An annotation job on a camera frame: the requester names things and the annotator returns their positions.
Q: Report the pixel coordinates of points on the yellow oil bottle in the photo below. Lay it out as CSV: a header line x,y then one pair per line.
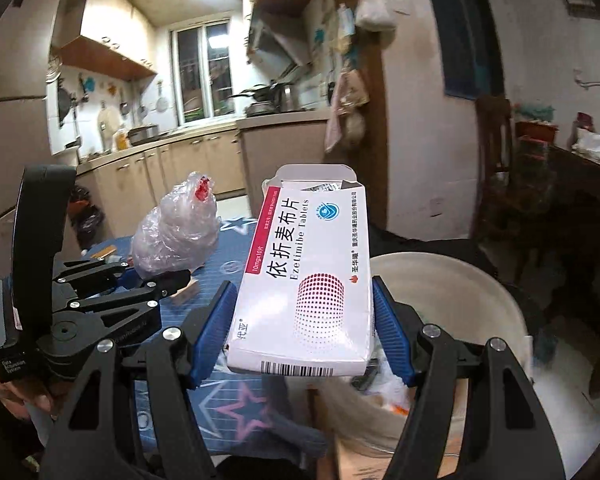
x,y
121,139

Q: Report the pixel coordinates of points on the wooden chair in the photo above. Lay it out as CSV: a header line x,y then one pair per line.
x,y
495,160

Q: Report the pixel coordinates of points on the wall cabinet with wooden underside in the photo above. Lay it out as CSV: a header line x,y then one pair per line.
x,y
105,35

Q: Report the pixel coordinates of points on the yellowish hanging plastic bag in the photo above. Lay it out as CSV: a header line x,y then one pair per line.
x,y
346,27

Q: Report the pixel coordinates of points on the pink hanging cloth bag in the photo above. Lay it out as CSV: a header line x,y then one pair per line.
x,y
345,115

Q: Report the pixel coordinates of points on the red flower pot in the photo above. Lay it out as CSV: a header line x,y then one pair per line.
x,y
536,127

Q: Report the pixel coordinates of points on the black trash bag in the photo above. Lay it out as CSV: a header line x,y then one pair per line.
x,y
87,217

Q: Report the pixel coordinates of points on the dark wooden sideboard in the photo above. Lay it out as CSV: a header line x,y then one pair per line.
x,y
575,200

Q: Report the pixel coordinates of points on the beige kitchen base cabinets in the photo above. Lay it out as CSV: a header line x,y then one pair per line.
x,y
190,165

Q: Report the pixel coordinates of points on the brown refrigerator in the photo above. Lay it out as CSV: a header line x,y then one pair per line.
x,y
10,135

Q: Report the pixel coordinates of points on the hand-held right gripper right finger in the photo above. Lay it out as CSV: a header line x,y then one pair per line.
x,y
392,335

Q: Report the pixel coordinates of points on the person's left hand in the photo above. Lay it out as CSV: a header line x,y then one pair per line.
x,y
5,394

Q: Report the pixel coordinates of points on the hanging strainer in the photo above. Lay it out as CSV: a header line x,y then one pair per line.
x,y
162,102

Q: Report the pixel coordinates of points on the clear plastic bag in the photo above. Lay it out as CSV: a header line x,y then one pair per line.
x,y
180,230

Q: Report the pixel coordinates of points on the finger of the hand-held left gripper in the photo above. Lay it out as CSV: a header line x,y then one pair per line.
x,y
95,274
145,294

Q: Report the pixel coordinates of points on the range hood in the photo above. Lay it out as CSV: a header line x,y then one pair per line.
x,y
277,47

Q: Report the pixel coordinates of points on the golden cigarette box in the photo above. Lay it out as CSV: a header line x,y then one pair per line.
x,y
186,294

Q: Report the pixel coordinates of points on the dark blue window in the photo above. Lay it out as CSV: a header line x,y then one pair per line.
x,y
462,30

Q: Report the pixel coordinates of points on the table with blue checkered tablecloth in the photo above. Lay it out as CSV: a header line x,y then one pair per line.
x,y
220,410

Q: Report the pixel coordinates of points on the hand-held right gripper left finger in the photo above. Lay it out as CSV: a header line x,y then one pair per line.
x,y
210,335

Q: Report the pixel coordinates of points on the round cutting board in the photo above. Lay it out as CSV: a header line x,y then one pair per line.
x,y
108,117

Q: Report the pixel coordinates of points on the kitchen window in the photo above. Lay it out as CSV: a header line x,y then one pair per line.
x,y
202,72

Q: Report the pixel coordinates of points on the black wok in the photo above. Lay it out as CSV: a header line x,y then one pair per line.
x,y
257,94

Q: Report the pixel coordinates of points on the white hanging plastic bag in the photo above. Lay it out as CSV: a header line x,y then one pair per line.
x,y
376,10

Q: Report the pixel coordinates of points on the white plastic bucket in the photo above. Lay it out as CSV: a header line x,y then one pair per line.
x,y
480,310

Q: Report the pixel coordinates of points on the white pink medicine box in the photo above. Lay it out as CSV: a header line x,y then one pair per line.
x,y
305,270

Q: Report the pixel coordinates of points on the gas stove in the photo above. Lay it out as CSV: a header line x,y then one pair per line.
x,y
261,108

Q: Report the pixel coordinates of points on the silver cooking pot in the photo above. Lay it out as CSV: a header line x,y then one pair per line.
x,y
144,135

